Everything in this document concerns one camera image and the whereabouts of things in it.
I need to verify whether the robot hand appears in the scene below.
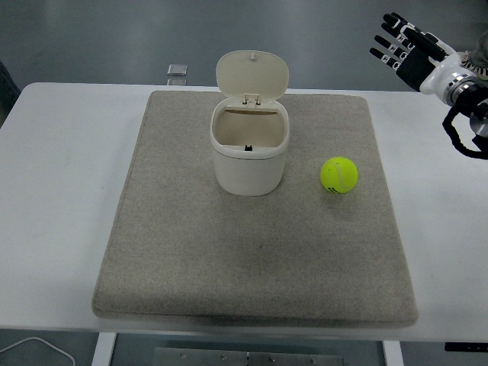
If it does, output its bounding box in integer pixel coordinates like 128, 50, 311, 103
368, 12, 464, 94

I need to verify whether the yellow tennis ball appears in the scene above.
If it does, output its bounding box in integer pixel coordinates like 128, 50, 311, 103
319, 156, 359, 194

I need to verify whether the black table control panel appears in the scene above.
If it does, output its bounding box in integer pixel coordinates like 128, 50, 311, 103
445, 342, 488, 352

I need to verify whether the white cable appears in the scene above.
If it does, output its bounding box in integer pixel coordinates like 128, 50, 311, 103
0, 335, 75, 366

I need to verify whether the beige fabric mat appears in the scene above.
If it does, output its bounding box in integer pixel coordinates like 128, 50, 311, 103
91, 90, 419, 329

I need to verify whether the white table leg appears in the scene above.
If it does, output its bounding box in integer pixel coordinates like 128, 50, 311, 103
382, 339, 405, 366
92, 332, 117, 366

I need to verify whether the grey metal plate with screws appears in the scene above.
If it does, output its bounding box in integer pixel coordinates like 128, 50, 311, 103
153, 346, 346, 366

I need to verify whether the dark chair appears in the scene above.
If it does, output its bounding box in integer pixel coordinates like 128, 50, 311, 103
0, 59, 21, 129

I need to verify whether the cream bin with flip lid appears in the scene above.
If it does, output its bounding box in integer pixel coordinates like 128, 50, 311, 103
210, 50, 291, 197

